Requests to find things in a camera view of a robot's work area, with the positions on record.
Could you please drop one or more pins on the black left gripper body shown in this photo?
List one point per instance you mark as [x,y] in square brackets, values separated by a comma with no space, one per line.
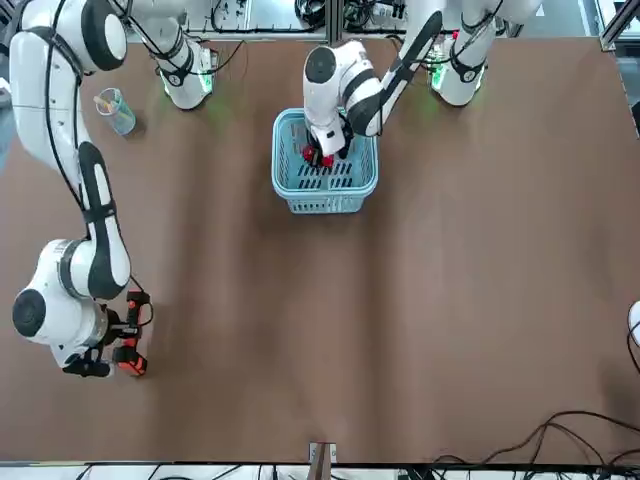
[348,135]

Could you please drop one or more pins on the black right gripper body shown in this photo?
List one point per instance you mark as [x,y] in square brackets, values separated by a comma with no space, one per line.
[114,330]

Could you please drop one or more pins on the red toy car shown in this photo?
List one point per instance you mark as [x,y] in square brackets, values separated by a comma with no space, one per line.
[329,161]

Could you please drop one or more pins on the black orange barcode scanner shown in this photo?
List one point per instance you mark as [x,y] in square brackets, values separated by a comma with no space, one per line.
[132,360]

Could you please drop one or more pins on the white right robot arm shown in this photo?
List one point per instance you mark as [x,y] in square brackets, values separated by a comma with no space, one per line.
[40,100]

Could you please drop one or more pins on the blue plastic basket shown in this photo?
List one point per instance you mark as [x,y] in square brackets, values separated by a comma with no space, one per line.
[324,197]

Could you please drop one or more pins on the clear plastic cup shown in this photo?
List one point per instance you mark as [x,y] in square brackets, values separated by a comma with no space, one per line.
[117,117]

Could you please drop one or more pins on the white desk lamp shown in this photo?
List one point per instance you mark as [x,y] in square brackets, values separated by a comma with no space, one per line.
[635,322]

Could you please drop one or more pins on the aluminium frame post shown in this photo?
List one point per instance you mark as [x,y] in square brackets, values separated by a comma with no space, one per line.
[334,20]

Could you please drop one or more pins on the aluminium camera post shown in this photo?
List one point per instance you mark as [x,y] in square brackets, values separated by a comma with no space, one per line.
[321,457]

